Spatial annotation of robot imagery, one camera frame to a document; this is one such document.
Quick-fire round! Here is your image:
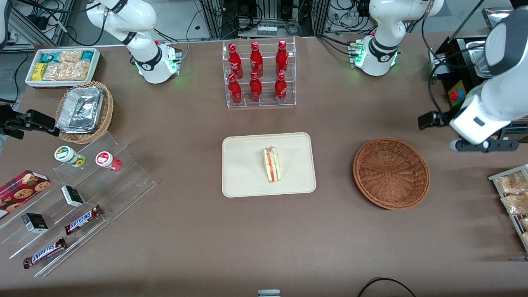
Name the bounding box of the stack of foil trays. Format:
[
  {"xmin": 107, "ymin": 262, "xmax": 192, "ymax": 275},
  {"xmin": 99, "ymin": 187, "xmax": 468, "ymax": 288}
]
[{"xmin": 56, "ymin": 86, "xmax": 105, "ymax": 134}]

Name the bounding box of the black cable loop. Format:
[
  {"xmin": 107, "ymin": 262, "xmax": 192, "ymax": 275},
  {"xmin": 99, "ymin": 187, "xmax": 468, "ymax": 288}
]
[{"xmin": 356, "ymin": 277, "xmax": 417, "ymax": 297}]

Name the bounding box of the red plaid cookie box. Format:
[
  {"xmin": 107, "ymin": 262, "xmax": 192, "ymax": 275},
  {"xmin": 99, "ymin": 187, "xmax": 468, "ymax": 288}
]
[{"xmin": 0, "ymin": 170, "xmax": 52, "ymax": 219}]

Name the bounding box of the triangle sandwich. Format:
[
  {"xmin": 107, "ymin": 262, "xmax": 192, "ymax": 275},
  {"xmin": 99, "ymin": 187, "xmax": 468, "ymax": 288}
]
[{"xmin": 263, "ymin": 146, "xmax": 282, "ymax": 184}]

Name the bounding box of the clear acrylic bottle rack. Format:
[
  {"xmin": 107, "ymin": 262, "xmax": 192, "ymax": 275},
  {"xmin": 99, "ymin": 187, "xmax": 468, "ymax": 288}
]
[{"xmin": 222, "ymin": 37, "xmax": 297, "ymax": 109}]

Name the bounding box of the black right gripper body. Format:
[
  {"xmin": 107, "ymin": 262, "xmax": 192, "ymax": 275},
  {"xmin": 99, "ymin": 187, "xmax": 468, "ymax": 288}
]
[{"xmin": 0, "ymin": 109, "xmax": 61, "ymax": 139}]

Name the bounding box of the clear acrylic stepped display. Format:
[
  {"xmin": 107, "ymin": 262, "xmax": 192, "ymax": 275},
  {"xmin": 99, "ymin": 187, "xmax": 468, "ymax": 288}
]
[{"xmin": 0, "ymin": 131, "xmax": 158, "ymax": 278}]

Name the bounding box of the Snickers chocolate bar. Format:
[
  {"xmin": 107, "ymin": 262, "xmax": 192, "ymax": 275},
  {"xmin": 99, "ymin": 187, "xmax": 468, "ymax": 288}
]
[
  {"xmin": 64, "ymin": 205, "xmax": 104, "ymax": 236},
  {"xmin": 22, "ymin": 237, "xmax": 67, "ymax": 269}
]

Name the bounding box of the red label white cup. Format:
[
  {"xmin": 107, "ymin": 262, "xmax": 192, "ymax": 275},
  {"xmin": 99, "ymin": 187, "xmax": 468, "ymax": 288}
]
[{"xmin": 95, "ymin": 151, "xmax": 123, "ymax": 172}]

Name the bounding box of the round brown wicker basket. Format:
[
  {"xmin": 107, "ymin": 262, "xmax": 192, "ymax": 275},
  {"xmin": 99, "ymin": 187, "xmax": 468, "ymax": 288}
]
[{"xmin": 353, "ymin": 137, "xmax": 431, "ymax": 211}]

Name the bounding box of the yellow snack packet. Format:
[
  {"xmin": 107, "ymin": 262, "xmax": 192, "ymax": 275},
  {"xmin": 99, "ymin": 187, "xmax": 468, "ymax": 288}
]
[{"xmin": 32, "ymin": 62, "xmax": 48, "ymax": 82}]

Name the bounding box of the shiny metal pan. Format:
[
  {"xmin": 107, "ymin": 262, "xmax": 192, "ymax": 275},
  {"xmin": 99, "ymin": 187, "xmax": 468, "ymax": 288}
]
[{"xmin": 481, "ymin": 7, "xmax": 512, "ymax": 30}]

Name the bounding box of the green label white cup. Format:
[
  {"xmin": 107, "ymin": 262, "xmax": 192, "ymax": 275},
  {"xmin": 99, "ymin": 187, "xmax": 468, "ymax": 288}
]
[{"xmin": 54, "ymin": 146, "xmax": 87, "ymax": 167}]

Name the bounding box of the cream plastic tray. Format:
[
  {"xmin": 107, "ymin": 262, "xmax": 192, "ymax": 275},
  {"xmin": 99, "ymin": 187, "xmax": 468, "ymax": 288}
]
[{"xmin": 222, "ymin": 132, "xmax": 317, "ymax": 198}]

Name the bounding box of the red cola bottle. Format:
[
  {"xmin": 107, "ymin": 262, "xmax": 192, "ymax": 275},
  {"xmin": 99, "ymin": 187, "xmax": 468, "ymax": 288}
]
[
  {"xmin": 274, "ymin": 72, "xmax": 288, "ymax": 104},
  {"xmin": 249, "ymin": 71, "xmax": 263, "ymax": 103},
  {"xmin": 275, "ymin": 40, "xmax": 289, "ymax": 76},
  {"xmin": 228, "ymin": 73, "xmax": 243, "ymax": 105},
  {"xmin": 228, "ymin": 43, "xmax": 244, "ymax": 79},
  {"xmin": 250, "ymin": 41, "xmax": 264, "ymax": 78}
]

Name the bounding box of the small black box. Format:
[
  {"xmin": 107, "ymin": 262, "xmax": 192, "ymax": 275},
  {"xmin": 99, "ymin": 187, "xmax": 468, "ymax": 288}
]
[
  {"xmin": 61, "ymin": 185, "xmax": 85, "ymax": 207},
  {"xmin": 21, "ymin": 212, "xmax": 49, "ymax": 234}
]

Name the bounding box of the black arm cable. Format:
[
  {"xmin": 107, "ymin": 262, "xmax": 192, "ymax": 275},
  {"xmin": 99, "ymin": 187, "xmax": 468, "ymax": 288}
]
[{"xmin": 421, "ymin": 12, "xmax": 451, "ymax": 121}]

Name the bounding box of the oval wicker basket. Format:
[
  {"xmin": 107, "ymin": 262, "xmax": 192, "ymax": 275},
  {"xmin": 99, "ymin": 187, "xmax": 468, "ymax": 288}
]
[{"xmin": 55, "ymin": 80, "xmax": 115, "ymax": 145}]

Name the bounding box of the black machine housing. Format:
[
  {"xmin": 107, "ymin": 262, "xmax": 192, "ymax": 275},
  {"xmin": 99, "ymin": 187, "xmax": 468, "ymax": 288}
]
[{"xmin": 428, "ymin": 35, "xmax": 528, "ymax": 144}]

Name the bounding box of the clear bag of biscuits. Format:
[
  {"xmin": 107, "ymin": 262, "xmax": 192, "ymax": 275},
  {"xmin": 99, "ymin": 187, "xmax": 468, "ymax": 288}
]
[
  {"xmin": 501, "ymin": 193, "xmax": 528, "ymax": 215},
  {"xmin": 497, "ymin": 172, "xmax": 528, "ymax": 195}
]

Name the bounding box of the red emergency stop button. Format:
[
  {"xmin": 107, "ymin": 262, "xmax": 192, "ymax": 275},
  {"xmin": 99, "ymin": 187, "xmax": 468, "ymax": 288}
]
[{"xmin": 449, "ymin": 80, "xmax": 469, "ymax": 108}]

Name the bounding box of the tray of packaged crackers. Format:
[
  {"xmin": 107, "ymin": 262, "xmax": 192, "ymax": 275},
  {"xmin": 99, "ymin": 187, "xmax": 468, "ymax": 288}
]
[{"xmin": 488, "ymin": 164, "xmax": 528, "ymax": 252}]

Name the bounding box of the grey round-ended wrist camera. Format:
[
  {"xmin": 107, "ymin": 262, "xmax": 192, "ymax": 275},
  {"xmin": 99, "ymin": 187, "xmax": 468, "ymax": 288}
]
[{"xmin": 449, "ymin": 138, "xmax": 519, "ymax": 153}]

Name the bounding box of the clear bag of crackers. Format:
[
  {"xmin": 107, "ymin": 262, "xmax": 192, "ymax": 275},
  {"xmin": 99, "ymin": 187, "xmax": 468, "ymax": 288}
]
[
  {"xmin": 42, "ymin": 61, "xmax": 92, "ymax": 81},
  {"xmin": 57, "ymin": 50, "xmax": 83, "ymax": 64}
]

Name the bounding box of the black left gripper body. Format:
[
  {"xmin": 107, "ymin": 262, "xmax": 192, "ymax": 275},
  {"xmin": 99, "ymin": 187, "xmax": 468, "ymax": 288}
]
[{"xmin": 417, "ymin": 110, "xmax": 450, "ymax": 131}]

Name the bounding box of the white rectangular snack bin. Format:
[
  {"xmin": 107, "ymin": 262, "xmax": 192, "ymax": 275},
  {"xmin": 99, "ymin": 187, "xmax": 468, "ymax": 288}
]
[{"xmin": 25, "ymin": 48, "xmax": 102, "ymax": 89}]

